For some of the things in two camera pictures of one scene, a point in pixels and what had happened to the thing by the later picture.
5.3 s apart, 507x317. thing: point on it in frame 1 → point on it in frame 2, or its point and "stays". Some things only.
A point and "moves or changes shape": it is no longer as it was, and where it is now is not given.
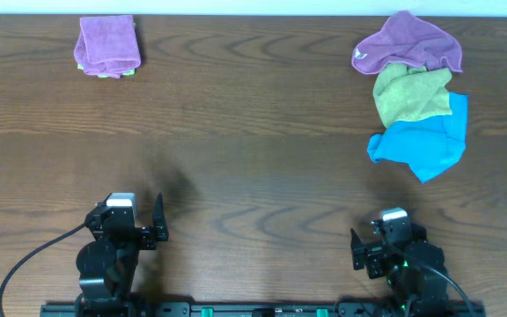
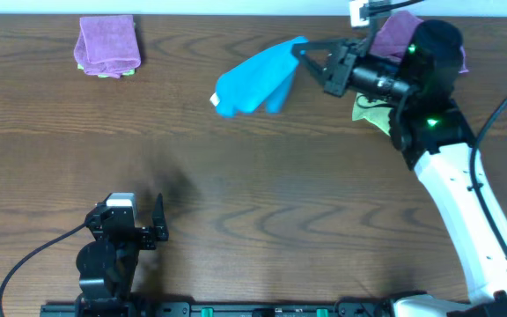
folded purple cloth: x=107 y=45 stays
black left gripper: x=149 y=235 stays
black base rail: x=266 y=309 stays
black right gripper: x=371 y=254 → x=344 y=55
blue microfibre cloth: x=432 y=146 moves or changes shape
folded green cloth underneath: x=80 y=67 stays
